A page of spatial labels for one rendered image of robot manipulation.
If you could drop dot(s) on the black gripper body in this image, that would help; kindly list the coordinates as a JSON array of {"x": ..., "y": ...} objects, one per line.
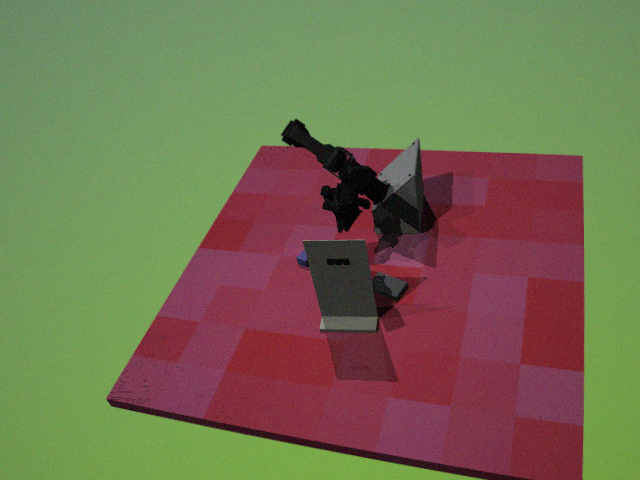
[{"x": 348, "y": 199}]

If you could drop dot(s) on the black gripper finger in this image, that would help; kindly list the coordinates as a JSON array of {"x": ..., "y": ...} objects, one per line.
[
  {"x": 353, "y": 216},
  {"x": 341, "y": 219}
]

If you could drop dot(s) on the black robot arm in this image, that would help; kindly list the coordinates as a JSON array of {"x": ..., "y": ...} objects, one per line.
[{"x": 334, "y": 160}]

